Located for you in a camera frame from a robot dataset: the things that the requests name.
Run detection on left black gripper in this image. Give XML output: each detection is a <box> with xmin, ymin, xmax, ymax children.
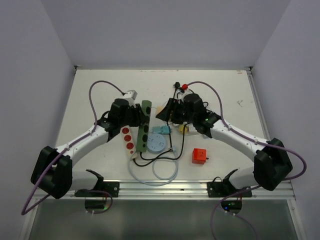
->
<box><xmin>119</xmin><ymin>103</ymin><xmax>148</xmax><ymax>128</ymax></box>

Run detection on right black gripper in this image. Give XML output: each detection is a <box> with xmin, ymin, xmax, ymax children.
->
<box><xmin>157</xmin><ymin>97</ymin><xmax>196</xmax><ymax>125</ymax></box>

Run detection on yellow plug adapter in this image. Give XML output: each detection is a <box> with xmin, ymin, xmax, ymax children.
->
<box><xmin>178</xmin><ymin>124</ymin><xmax>189</xmax><ymax>134</ymax></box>

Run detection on beige red power strip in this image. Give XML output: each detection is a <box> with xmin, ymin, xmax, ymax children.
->
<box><xmin>120</xmin><ymin>125</ymin><xmax>138</xmax><ymax>160</ymax></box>

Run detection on green power strip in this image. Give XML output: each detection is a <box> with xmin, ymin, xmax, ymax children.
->
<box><xmin>136</xmin><ymin>100</ymin><xmax>152</xmax><ymax>153</ymax></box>

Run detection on blue round socket base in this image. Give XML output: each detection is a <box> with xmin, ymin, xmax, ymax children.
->
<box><xmin>147</xmin><ymin>133</ymin><xmax>167</xmax><ymax>154</ymax></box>

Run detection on red cube socket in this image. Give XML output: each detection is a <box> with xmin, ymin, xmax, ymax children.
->
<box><xmin>191</xmin><ymin>148</ymin><xmax>210</xmax><ymax>165</ymax></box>

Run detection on orange cube adapter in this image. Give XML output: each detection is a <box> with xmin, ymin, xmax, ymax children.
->
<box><xmin>156</xmin><ymin>106</ymin><xmax>165</xmax><ymax>115</ymax></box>

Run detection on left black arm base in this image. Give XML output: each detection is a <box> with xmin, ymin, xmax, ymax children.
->
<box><xmin>74</xmin><ymin>181</ymin><xmax>120</xmax><ymax>198</ymax></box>

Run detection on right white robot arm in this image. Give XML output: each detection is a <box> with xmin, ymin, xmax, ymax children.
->
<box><xmin>156</xmin><ymin>93</ymin><xmax>293</xmax><ymax>197</ymax></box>

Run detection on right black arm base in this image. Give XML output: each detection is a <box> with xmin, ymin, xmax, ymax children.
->
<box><xmin>206</xmin><ymin>176</ymin><xmax>245</xmax><ymax>198</ymax></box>

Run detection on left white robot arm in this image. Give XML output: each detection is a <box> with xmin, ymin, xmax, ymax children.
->
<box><xmin>30</xmin><ymin>97</ymin><xmax>152</xmax><ymax>199</ymax></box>

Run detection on black three-pin plug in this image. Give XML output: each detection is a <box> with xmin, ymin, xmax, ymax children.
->
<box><xmin>173</xmin><ymin>82</ymin><xmax>181</xmax><ymax>90</ymax></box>

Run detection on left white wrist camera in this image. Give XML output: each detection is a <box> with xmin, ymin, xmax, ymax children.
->
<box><xmin>122</xmin><ymin>90</ymin><xmax>138</xmax><ymax>106</ymax></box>

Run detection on black power cable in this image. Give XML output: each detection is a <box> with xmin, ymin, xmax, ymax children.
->
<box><xmin>133</xmin><ymin>88</ymin><xmax>211</xmax><ymax>168</ymax></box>

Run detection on aluminium front rail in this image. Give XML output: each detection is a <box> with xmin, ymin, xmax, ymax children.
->
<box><xmin>32</xmin><ymin>178</ymin><xmax>297</xmax><ymax>201</ymax></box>

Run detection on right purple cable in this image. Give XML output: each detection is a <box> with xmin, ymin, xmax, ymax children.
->
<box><xmin>187</xmin><ymin>80</ymin><xmax>308</xmax><ymax>240</ymax></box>

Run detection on purple cable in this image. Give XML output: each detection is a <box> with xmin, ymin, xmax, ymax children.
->
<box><xmin>187</xmin><ymin>80</ymin><xmax>308</xmax><ymax>240</ymax></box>
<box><xmin>20</xmin><ymin>80</ymin><xmax>126</xmax><ymax>216</ymax></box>

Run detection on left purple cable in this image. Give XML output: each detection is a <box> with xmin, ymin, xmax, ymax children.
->
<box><xmin>20</xmin><ymin>80</ymin><xmax>126</xmax><ymax>216</ymax></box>

